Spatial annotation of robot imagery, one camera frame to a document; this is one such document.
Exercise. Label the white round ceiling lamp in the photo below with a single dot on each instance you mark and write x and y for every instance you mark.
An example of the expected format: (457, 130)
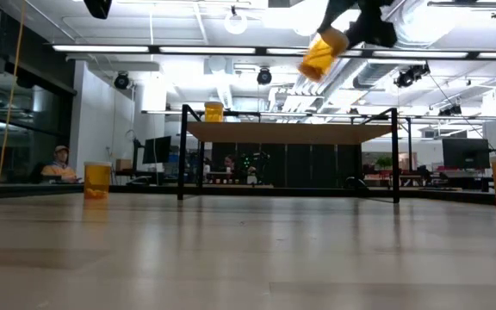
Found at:
(236, 22)

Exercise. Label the wood shelf black metal frame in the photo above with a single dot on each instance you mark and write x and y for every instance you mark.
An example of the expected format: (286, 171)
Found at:
(287, 132)

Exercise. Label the black ceiling track fixture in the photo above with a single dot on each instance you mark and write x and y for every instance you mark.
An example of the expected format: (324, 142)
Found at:
(465, 3)

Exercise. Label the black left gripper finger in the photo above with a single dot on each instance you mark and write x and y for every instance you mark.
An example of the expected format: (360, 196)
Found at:
(98, 8)

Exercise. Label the person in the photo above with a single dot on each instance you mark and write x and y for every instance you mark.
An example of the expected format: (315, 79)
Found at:
(60, 165)

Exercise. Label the green background plant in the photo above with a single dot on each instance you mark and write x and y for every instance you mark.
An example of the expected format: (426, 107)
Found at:
(384, 162)

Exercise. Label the black ceiling spotlight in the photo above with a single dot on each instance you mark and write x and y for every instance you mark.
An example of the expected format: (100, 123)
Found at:
(121, 81)
(450, 110)
(264, 76)
(409, 76)

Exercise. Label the brown cardboard box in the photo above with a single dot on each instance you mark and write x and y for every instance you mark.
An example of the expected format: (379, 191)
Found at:
(123, 165)

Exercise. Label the black computer monitor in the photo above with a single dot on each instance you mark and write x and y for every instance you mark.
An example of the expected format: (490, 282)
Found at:
(466, 153)
(157, 149)

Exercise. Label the black overhead frame bar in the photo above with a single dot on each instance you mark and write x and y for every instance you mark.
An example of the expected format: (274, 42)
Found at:
(153, 49)

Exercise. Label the silver ventilation duct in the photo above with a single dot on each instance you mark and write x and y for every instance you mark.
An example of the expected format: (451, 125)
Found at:
(373, 73)

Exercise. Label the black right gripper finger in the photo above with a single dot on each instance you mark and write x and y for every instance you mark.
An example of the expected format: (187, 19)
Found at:
(373, 32)
(338, 15)

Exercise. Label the black partition wall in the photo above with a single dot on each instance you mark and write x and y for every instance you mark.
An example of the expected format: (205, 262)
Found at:
(299, 165)

